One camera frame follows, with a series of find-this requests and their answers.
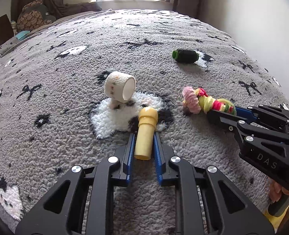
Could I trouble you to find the brown patterned pillow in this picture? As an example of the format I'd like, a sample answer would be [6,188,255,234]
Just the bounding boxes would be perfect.
[16,0,56,32]

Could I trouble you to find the small yellow tube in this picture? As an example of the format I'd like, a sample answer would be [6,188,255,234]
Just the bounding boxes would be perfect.
[134,107,158,161]

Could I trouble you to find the black thread spool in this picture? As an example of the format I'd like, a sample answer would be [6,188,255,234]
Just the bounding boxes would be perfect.
[172,49,199,64]

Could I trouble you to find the grey cat pattern blanket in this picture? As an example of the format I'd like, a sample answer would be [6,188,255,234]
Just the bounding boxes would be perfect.
[0,10,289,231]

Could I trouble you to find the person's right hand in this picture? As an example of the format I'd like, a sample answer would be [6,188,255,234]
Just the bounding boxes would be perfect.
[269,180,289,203]

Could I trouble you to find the colourful hair scrunchies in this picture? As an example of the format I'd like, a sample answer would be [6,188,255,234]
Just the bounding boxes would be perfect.
[182,87,236,116]

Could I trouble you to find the teal item on bed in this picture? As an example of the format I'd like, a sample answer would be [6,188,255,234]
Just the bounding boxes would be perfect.
[15,31,30,40]

